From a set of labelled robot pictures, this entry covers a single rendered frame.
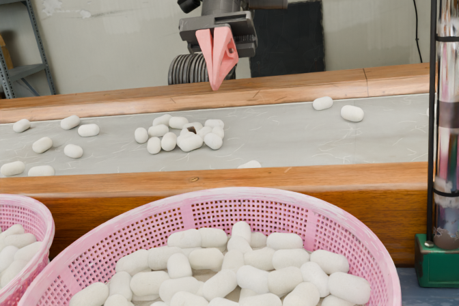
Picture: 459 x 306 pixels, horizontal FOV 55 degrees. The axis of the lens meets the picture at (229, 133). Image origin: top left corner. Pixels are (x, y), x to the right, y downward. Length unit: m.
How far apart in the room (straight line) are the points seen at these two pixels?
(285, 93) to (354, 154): 0.26
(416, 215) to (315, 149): 0.18
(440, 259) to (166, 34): 2.53
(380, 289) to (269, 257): 0.10
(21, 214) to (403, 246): 0.40
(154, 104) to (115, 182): 0.35
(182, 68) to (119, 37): 1.93
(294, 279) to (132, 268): 0.14
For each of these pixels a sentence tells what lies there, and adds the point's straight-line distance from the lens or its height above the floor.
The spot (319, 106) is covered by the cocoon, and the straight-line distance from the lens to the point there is 0.72.
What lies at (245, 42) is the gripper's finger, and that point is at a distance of 0.64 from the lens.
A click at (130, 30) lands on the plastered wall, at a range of 2.93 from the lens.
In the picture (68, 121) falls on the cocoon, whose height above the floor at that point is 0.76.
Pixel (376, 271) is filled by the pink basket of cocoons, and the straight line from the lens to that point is 0.35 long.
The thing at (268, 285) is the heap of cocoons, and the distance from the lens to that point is 0.37.
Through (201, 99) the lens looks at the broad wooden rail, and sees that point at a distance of 0.82.
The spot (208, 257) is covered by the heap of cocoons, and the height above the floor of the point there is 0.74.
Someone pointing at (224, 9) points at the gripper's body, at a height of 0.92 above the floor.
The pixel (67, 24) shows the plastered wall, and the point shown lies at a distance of 3.12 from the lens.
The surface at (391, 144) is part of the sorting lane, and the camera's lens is 0.59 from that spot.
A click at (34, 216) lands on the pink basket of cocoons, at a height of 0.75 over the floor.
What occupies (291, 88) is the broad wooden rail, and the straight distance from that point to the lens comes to 0.79.
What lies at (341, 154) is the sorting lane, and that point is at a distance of 0.57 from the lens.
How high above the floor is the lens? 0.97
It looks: 20 degrees down
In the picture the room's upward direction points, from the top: 8 degrees counter-clockwise
